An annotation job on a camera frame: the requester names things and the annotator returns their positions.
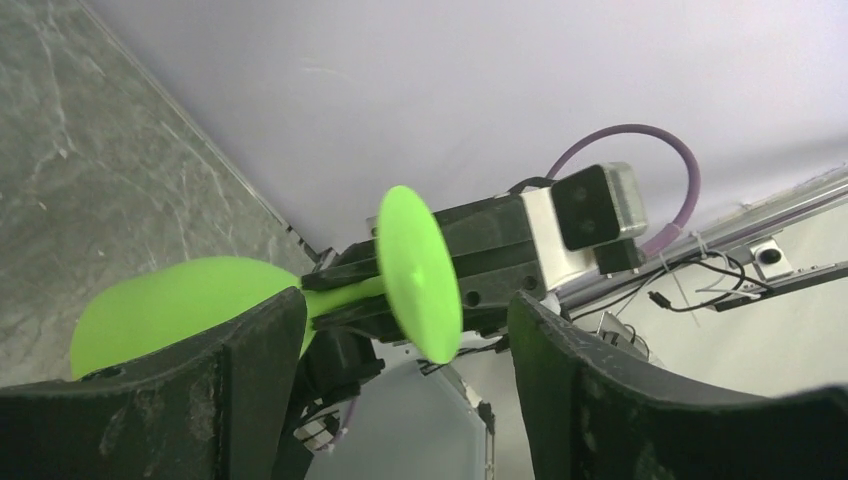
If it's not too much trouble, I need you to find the green plastic goblet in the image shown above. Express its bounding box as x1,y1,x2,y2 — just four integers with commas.
70,185,463,379

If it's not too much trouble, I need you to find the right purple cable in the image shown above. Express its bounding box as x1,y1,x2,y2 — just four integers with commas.
544,123,702,260

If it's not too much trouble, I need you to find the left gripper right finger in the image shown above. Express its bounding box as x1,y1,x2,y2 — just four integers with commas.
507,293,847,479

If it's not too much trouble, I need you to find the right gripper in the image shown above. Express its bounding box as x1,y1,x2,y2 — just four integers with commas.
299,188,601,346

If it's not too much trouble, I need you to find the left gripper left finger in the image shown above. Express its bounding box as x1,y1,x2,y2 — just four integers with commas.
1,288,309,479

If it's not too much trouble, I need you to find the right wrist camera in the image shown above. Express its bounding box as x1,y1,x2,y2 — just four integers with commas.
519,162,648,292

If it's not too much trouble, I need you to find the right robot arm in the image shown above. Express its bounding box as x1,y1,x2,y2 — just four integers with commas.
272,187,595,479

